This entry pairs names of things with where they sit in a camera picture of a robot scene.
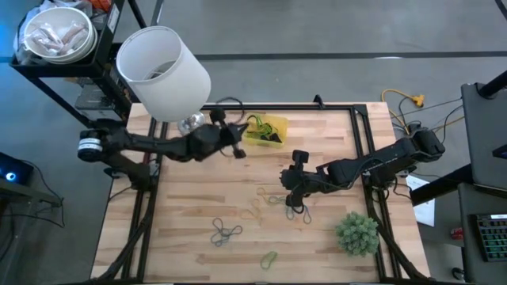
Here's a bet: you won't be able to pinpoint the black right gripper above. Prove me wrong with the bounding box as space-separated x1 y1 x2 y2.
280 150 332 213

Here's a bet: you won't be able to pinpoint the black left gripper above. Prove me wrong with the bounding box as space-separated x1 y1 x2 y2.
209 107 250 160

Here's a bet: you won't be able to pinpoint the green rubber band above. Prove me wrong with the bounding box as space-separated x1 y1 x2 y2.
259 250 279 271
259 122 280 138
265 193 287 207
246 114 267 134

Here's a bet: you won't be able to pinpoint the thin dark brown rubber band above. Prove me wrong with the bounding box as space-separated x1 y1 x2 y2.
212 217 244 238

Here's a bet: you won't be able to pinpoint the yellow translucent plastic bin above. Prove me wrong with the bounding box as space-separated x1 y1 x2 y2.
242 112 290 150

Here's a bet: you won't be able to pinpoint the silver lamp white shade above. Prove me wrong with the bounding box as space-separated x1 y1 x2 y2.
116 25 212 139

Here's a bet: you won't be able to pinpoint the green artificial plant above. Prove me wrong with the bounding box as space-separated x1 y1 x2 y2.
334 211 381 258

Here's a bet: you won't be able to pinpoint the white paper sheet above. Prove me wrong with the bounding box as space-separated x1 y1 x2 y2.
405 174 436 228

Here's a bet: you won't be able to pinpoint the white paper label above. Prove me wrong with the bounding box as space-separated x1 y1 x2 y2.
105 2 121 35

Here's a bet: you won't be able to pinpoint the black metal utility cart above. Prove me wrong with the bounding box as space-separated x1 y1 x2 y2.
8 0 138 134

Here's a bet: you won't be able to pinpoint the dark grey desk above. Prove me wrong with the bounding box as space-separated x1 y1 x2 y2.
410 162 507 285

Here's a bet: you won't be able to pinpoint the orange box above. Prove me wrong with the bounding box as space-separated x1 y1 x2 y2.
87 0 113 12

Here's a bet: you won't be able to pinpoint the black backlit keyboard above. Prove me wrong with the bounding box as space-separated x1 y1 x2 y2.
469 212 507 263

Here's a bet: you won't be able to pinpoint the plastic wrapped packets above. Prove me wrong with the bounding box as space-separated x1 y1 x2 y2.
29 21 89 56

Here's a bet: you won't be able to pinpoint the white bowl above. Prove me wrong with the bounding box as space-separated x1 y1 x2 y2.
22 6 98 66

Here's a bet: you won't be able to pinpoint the black device blue light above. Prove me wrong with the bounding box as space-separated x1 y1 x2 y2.
0 151 35 187

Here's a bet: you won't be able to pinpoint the black side table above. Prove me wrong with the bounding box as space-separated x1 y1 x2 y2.
0 184 67 230

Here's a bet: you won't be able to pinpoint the black pole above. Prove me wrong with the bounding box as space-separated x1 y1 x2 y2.
476 69 507 100

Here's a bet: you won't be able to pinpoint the black left wrist camera cable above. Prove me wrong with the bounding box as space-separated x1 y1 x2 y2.
215 97 246 126

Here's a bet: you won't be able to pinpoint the black aluminium table frame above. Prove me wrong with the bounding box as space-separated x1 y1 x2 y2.
91 93 431 285

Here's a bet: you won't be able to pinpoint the yellow power cable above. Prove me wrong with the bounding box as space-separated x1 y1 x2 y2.
380 88 426 135

